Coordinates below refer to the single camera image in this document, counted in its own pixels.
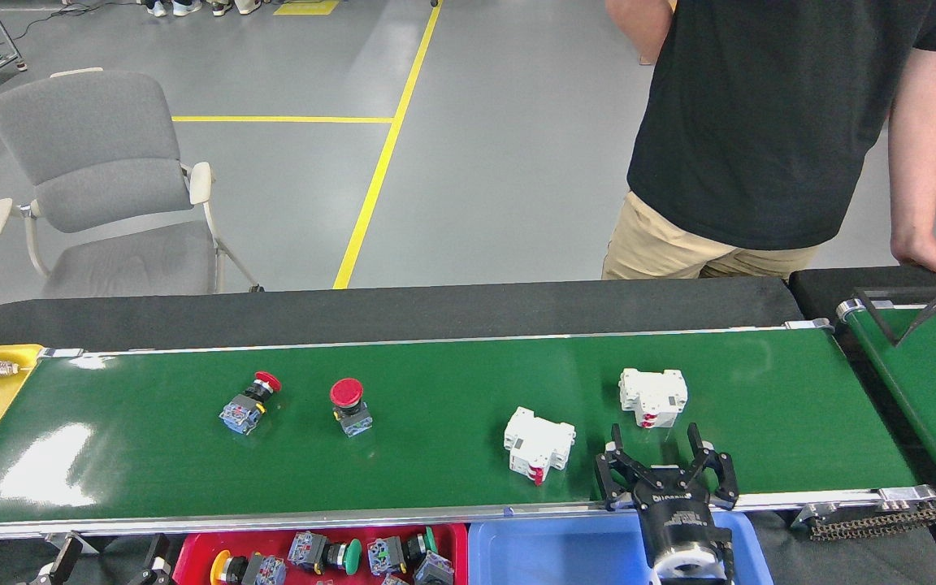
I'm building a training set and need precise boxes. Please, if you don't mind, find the blue plastic bin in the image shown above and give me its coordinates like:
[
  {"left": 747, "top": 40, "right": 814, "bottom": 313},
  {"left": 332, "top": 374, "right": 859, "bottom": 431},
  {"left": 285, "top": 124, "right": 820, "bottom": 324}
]
[{"left": 468, "top": 510, "right": 776, "bottom": 585}]

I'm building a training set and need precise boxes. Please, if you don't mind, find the small red mushroom button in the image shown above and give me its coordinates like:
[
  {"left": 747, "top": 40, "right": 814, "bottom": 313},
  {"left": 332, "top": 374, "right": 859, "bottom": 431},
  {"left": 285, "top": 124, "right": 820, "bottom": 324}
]
[{"left": 219, "top": 371, "right": 283, "bottom": 436}]

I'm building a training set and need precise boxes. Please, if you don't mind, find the black table cover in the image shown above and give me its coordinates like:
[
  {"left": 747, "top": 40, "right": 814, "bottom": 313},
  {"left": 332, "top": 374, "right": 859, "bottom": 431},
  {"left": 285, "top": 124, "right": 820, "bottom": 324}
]
[
  {"left": 0, "top": 276, "right": 806, "bottom": 352},
  {"left": 789, "top": 264, "right": 936, "bottom": 585}
]

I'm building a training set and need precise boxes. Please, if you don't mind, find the conveyor drive chain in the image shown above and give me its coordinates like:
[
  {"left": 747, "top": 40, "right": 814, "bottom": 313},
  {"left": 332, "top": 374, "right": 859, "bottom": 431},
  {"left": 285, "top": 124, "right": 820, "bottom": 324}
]
[{"left": 809, "top": 504, "right": 936, "bottom": 541}]

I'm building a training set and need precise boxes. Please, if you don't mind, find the narrow green conveyor belt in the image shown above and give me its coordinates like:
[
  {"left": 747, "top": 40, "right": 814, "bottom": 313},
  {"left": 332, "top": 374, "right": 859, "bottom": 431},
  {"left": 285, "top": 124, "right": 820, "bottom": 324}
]
[{"left": 836, "top": 299, "right": 936, "bottom": 496}]

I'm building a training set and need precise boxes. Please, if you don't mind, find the yellow push button switch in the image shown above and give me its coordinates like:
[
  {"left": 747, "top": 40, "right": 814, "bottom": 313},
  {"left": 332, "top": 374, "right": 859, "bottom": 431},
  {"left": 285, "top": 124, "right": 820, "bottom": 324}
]
[{"left": 210, "top": 550, "right": 288, "bottom": 585}]

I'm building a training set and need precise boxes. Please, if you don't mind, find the white circuit breaker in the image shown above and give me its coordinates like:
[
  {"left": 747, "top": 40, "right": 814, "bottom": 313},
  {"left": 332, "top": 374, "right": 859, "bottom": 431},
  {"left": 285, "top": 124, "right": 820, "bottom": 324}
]
[
  {"left": 618, "top": 368, "right": 689, "bottom": 429},
  {"left": 504, "top": 406, "right": 577, "bottom": 486}
]

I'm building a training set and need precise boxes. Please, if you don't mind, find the red plastic bin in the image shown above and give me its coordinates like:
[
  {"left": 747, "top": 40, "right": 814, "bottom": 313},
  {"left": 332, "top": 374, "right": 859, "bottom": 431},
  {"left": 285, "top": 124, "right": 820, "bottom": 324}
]
[{"left": 171, "top": 522, "right": 469, "bottom": 585}]

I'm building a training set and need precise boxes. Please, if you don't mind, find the large red push button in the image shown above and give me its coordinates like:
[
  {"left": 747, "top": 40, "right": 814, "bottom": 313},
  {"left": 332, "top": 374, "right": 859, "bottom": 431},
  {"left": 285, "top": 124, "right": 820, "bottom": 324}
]
[{"left": 330, "top": 378, "right": 374, "bottom": 438}]

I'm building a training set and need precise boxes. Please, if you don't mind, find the grey padded chair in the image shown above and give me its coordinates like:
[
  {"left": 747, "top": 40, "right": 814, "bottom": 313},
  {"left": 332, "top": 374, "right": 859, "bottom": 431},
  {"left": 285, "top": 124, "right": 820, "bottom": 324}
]
[{"left": 0, "top": 67, "right": 264, "bottom": 299}]

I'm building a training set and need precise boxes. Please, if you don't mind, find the long green conveyor belt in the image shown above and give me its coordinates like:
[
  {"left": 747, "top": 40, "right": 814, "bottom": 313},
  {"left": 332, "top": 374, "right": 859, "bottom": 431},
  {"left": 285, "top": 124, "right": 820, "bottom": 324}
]
[{"left": 0, "top": 318, "right": 936, "bottom": 549}]

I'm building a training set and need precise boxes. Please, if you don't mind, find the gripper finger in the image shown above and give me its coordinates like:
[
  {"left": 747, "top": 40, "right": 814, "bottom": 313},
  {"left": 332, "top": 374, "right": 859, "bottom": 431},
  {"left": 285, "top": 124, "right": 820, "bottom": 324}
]
[
  {"left": 139, "top": 535, "right": 170, "bottom": 585},
  {"left": 37, "top": 534, "right": 84, "bottom": 585}
]

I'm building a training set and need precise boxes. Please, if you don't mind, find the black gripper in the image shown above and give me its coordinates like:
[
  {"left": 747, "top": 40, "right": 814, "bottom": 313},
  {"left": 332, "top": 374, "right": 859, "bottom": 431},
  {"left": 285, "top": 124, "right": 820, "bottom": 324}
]
[{"left": 596, "top": 422, "right": 739, "bottom": 563}]

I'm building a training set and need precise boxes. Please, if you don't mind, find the black guide frame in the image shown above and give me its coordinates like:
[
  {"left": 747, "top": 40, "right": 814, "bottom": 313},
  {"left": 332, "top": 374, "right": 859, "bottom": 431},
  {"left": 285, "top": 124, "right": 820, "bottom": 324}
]
[{"left": 854, "top": 276, "right": 936, "bottom": 346}]

